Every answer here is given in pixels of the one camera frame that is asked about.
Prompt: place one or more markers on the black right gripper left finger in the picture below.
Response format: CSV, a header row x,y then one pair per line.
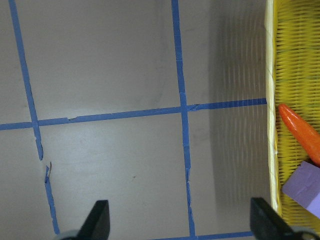
x,y
97,224

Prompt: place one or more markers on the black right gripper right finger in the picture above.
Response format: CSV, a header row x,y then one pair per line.
x,y
266,224

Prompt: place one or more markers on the purple foam block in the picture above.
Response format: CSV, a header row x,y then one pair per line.
x,y
303,187

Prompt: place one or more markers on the orange toy carrot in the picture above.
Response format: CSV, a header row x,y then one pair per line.
x,y
302,131

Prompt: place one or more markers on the yellow woven basket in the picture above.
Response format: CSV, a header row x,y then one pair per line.
x,y
292,77

